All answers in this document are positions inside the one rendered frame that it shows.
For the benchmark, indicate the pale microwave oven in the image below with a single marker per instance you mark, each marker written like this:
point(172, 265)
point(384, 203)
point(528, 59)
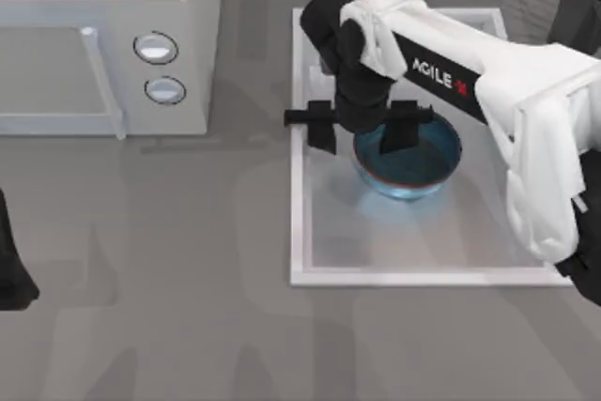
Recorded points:
point(197, 6)

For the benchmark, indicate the white sink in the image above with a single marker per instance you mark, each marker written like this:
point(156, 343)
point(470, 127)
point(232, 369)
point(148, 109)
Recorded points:
point(399, 241)

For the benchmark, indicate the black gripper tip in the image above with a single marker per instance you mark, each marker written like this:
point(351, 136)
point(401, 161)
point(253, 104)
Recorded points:
point(14, 269)

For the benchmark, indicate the small microwave knob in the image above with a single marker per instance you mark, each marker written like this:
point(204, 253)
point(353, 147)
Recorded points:
point(164, 90)

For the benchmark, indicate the microwave door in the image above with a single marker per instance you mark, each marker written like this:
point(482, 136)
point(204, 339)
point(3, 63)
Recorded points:
point(42, 72)

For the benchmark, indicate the large microwave knob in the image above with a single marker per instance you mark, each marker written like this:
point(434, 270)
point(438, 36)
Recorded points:
point(155, 48)

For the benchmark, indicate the blue bowl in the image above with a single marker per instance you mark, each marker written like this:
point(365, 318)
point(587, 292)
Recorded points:
point(436, 157)

